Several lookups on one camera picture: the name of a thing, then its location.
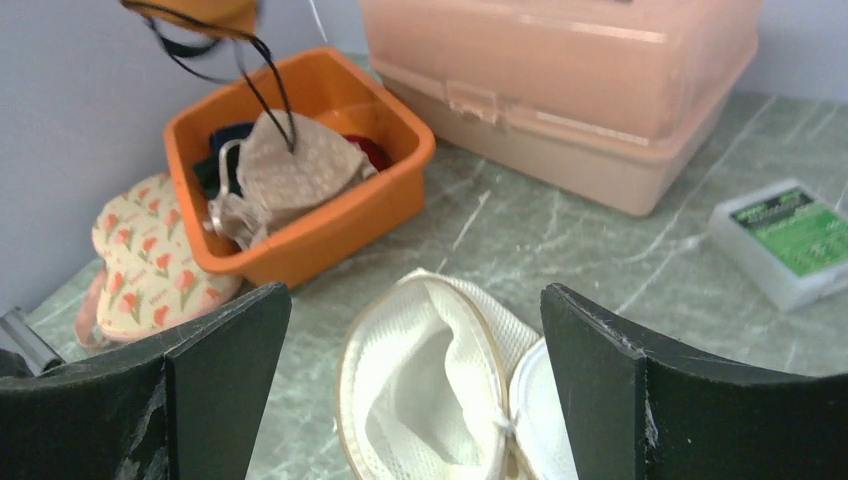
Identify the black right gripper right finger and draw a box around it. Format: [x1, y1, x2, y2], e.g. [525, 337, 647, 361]
[540, 284, 847, 479]

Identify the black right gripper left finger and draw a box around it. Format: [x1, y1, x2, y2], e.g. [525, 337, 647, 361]
[1, 283, 292, 479]

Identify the beige lace bra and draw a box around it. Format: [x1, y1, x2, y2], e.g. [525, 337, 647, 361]
[194, 109, 378, 250]

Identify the small green-labelled plastic box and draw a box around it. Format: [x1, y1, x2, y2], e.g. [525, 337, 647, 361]
[708, 178, 847, 311]

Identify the dark blue cloth garment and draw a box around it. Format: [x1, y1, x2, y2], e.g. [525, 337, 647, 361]
[193, 122, 256, 200]

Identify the pink translucent toolbox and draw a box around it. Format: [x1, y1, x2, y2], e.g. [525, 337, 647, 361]
[361, 0, 763, 216]

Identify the red cloth garment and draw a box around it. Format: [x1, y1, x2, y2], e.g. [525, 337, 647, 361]
[344, 134, 393, 172]

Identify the orange plastic basin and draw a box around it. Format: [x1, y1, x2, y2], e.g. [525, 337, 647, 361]
[163, 47, 435, 287]

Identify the aluminium frame rail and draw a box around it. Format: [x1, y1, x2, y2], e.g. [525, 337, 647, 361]
[1, 307, 65, 377]

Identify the orange black-strapped garment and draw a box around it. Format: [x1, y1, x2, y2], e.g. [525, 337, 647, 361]
[120, 1, 299, 154]

